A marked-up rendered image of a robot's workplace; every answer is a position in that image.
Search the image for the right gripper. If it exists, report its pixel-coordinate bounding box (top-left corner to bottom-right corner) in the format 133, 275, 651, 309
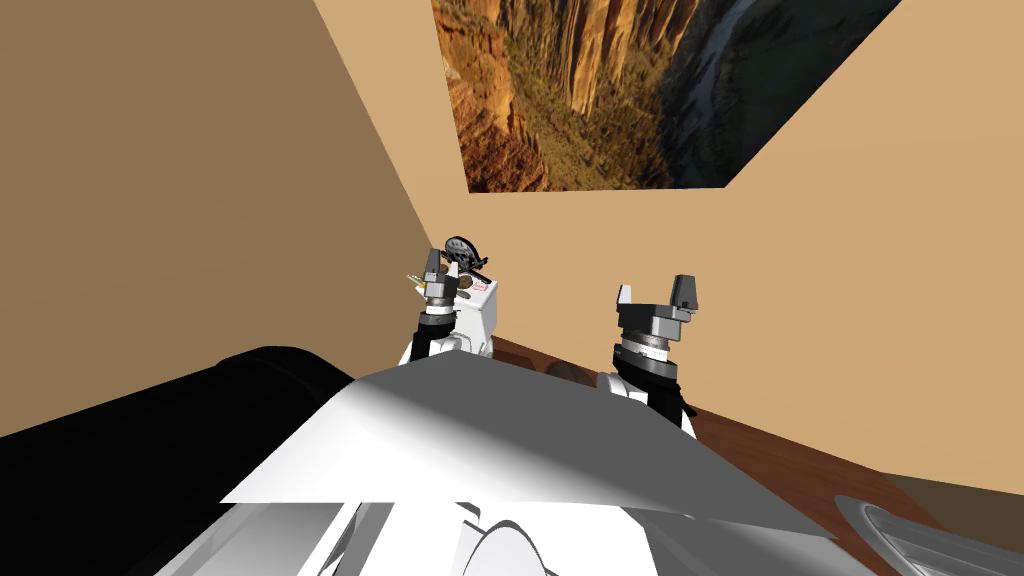
615, 274, 699, 343

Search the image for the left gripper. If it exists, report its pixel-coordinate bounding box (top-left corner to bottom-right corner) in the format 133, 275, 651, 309
421, 247, 462, 307

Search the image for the black round object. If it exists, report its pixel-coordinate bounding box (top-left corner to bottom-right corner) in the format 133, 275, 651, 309
442, 235, 491, 271

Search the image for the white box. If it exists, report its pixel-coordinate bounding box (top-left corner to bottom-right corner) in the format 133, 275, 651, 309
447, 275, 501, 359

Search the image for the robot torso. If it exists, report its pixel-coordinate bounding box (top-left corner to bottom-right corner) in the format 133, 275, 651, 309
151, 350, 881, 576

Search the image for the brown wooden table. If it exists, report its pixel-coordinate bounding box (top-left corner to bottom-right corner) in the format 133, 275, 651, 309
489, 335, 953, 576

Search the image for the grey basin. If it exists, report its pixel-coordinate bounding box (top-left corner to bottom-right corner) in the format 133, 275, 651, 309
834, 493, 1024, 576

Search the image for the canyon picture on wall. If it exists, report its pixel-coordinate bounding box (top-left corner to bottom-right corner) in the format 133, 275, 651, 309
430, 0, 904, 195

